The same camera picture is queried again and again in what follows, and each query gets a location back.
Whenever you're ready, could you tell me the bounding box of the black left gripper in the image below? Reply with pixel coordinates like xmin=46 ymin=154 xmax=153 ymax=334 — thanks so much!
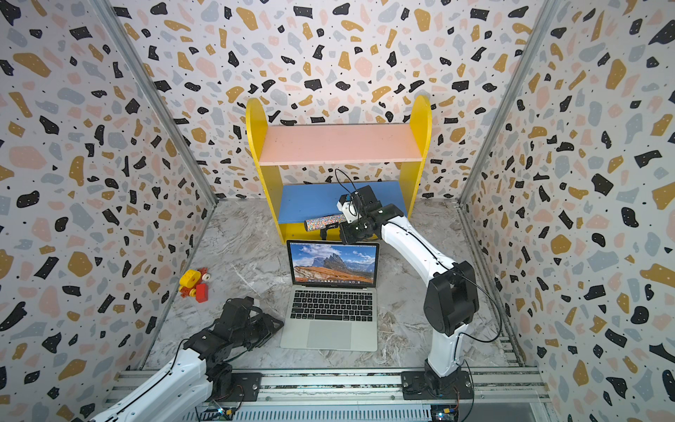
xmin=231 ymin=312 xmax=286 ymax=351

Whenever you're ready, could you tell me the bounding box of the silver laptop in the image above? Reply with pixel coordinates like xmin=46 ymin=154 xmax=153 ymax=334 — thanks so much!
xmin=281 ymin=240 xmax=380 ymax=352

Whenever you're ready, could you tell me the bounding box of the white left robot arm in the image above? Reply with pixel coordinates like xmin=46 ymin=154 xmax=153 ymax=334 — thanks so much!
xmin=91 ymin=297 xmax=284 ymax=421

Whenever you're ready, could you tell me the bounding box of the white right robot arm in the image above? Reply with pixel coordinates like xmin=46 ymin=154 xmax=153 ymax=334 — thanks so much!
xmin=337 ymin=186 xmax=480 ymax=397

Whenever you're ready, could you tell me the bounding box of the glitter microphone on black stand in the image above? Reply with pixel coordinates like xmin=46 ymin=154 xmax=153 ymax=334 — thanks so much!
xmin=304 ymin=214 xmax=346 ymax=241

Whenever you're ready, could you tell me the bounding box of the yellow pink blue shelf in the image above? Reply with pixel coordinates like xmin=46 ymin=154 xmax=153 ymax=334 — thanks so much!
xmin=245 ymin=96 xmax=432 ymax=242

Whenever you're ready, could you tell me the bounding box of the red yellow toy vehicle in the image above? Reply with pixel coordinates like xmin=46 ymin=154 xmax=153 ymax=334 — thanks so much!
xmin=179 ymin=267 xmax=211 ymax=303

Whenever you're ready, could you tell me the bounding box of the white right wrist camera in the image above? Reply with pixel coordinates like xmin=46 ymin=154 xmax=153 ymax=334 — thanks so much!
xmin=337 ymin=193 xmax=360 ymax=223

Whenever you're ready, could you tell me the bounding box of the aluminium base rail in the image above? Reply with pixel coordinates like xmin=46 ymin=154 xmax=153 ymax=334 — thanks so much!
xmin=105 ymin=367 xmax=557 ymax=421

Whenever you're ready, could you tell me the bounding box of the aluminium corner frame post right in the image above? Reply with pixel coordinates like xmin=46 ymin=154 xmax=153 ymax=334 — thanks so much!
xmin=458 ymin=0 xmax=560 ymax=207

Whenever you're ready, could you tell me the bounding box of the aluminium corner frame post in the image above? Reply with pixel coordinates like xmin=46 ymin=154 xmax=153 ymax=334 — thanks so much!
xmin=458 ymin=0 xmax=560 ymax=207
xmin=89 ymin=0 xmax=218 ymax=207

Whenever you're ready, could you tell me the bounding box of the aluminium corner frame post left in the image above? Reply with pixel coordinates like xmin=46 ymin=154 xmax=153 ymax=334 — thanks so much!
xmin=89 ymin=0 xmax=218 ymax=207

